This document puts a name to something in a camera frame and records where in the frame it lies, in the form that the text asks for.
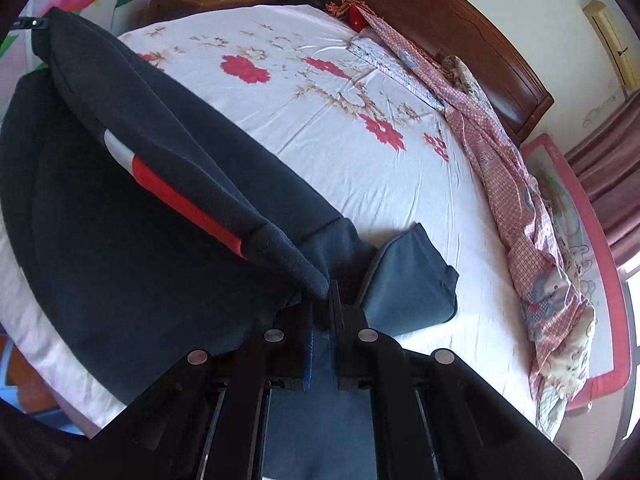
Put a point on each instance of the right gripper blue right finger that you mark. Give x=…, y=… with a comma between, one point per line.
x=350, y=368

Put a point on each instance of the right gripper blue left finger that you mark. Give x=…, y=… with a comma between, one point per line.
x=308, y=346

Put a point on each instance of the dark navy pants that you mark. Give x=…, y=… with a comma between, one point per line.
x=176, y=257

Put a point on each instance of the pink patterned quilt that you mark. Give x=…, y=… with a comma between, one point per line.
x=560, y=320

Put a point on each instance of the floral white bed sheet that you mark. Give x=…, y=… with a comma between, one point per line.
x=385, y=158

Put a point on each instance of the red pillow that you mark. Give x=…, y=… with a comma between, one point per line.
x=355, y=19

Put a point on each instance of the mauve curtain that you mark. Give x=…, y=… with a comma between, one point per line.
x=606, y=165

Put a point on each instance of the wooden bed headboard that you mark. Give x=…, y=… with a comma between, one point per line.
x=455, y=27

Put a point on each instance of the pink bed guard rail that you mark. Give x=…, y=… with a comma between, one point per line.
x=590, y=263

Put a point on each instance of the wall air conditioner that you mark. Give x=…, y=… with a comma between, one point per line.
x=615, y=45

